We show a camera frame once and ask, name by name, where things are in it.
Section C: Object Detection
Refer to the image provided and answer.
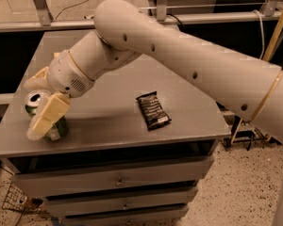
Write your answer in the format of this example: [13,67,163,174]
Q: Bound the white cable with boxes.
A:
[252,9,266,61]

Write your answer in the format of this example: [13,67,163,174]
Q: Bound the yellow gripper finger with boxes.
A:
[24,66,51,90]
[25,91,72,141]

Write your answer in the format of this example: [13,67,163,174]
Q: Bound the metal railing frame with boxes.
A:
[0,0,267,31]

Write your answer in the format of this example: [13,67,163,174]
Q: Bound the black snack bar wrapper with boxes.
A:
[136,91,172,130]

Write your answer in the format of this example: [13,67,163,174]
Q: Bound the grey drawer cabinet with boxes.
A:
[0,24,232,226]

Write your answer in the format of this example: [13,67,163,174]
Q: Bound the wire mesh basket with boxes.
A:
[2,184,44,214]

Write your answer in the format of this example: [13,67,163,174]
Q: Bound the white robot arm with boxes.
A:
[25,0,283,226]

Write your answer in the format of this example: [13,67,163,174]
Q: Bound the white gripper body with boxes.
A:
[47,50,94,98]

